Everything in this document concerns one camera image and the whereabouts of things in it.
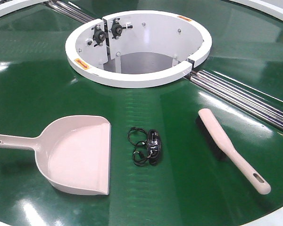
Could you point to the white outer rim right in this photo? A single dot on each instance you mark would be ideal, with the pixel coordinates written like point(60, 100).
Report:
point(263, 6)

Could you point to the white central ring housing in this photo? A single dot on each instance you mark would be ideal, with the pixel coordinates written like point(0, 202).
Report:
point(160, 49)

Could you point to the orange warning sticker front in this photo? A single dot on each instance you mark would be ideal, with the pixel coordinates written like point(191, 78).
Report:
point(82, 64)

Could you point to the pink hand brush black bristles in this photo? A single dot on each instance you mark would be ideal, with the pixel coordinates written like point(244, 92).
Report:
point(224, 143)

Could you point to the chrome rollers top left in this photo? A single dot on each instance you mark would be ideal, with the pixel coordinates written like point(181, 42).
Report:
point(69, 10)

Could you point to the left black bearing block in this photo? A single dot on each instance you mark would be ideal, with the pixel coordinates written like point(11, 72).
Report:
point(99, 36)

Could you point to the right black bearing block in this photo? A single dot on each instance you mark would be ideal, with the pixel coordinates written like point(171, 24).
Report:
point(117, 29)

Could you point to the orange warning sticker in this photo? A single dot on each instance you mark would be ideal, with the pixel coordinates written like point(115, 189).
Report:
point(184, 18)
point(82, 64)

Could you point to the white rim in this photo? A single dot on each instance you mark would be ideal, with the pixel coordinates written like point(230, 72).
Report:
point(263, 6)
point(13, 5)

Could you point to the black bearing block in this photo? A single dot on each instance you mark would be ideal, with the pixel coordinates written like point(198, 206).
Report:
point(117, 29)
point(99, 36)

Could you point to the orange warning sticker back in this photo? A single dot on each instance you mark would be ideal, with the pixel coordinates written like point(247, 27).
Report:
point(184, 18)

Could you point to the chrome rollers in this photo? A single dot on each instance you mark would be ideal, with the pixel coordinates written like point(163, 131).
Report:
point(69, 10)
point(239, 97)

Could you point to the pink plastic dustpan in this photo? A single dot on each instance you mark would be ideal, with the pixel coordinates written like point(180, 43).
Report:
point(72, 153)

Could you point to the chrome rollers right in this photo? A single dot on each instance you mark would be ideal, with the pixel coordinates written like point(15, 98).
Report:
point(239, 97)

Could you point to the white outer rim left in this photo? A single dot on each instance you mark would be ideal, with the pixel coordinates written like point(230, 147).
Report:
point(13, 5)

